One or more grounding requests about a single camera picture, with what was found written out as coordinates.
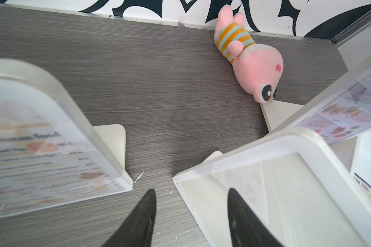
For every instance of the pink striped plush toy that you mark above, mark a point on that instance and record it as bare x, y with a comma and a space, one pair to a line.
257, 67

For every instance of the pink menu in right holder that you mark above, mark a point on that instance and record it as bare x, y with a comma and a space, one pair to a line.
347, 116

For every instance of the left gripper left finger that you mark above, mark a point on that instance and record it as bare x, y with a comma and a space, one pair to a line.
138, 228

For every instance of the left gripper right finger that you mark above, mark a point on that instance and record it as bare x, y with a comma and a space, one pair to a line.
245, 227

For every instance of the dim sum menu sheet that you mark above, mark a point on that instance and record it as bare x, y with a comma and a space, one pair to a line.
46, 161

